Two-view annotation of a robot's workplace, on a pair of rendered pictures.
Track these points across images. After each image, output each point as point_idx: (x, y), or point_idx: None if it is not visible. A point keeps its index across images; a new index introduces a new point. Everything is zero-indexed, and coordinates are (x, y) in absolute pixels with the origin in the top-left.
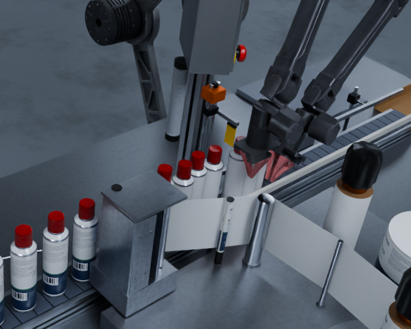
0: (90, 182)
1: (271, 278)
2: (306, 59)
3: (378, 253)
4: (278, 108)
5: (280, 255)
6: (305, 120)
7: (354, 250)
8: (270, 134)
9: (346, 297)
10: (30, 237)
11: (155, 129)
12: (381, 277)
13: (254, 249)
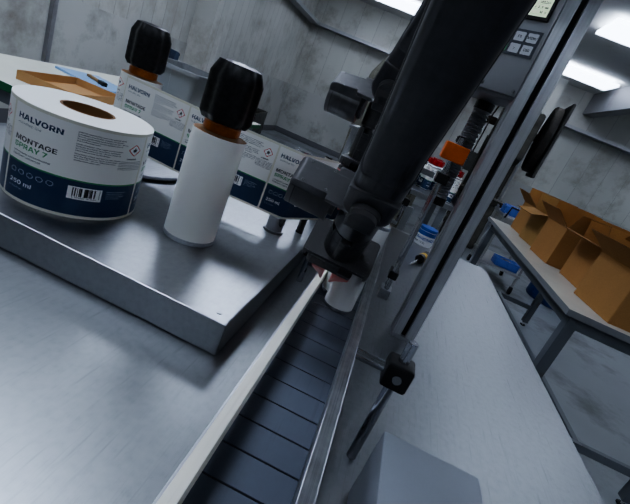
0: (472, 332)
1: (246, 217)
2: (407, 29)
3: (123, 225)
4: None
5: (251, 200)
6: (334, 81)
7: (160, 230)
8: (356, 134)
9: (177, 160)
10: None
11: (561, 451)
12: (168, 98)
13: None
